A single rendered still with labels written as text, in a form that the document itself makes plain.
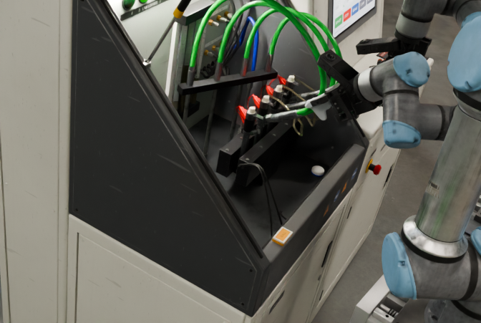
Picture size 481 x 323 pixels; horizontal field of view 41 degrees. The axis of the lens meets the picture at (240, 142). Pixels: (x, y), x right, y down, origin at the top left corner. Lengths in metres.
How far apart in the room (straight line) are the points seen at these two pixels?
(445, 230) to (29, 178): 1.14
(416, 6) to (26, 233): 1.25
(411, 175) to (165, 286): 2.24
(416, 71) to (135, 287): 0.93
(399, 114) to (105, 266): 0.91
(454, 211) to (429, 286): 0.15
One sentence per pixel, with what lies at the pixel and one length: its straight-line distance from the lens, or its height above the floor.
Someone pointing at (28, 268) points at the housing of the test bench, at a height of 0.48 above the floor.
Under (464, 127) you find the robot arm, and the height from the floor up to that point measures 1.51.
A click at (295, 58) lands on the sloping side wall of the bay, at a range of 1.98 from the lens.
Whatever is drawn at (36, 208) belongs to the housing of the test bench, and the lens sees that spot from 1.92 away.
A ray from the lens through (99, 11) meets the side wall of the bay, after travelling 1.44.
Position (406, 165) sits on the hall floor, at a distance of 3.78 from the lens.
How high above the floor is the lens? 2.00
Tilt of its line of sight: 34 degrees down
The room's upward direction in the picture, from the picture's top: 11 degrees clockwise
